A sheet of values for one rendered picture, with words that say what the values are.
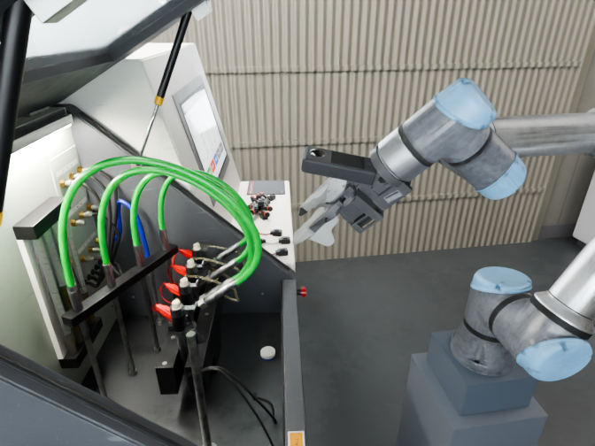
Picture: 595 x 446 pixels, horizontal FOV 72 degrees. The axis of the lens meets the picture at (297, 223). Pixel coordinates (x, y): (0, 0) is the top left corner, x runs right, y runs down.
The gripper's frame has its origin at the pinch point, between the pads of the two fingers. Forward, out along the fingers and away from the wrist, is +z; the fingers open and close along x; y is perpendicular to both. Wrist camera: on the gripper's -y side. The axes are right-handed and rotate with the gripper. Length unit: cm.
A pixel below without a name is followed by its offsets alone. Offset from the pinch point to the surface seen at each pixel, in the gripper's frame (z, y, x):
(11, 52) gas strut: -15.4, -38.6, -25.6
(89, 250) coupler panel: 56, -25, 12
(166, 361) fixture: 41.0, 0.5, -12.6
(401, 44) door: 2, 46, 212
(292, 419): 22.7, 22.2, -20.5
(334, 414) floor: 99, 102, 33
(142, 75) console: 19, -39, 35
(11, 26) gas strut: -17.3, -39.3, -25.1
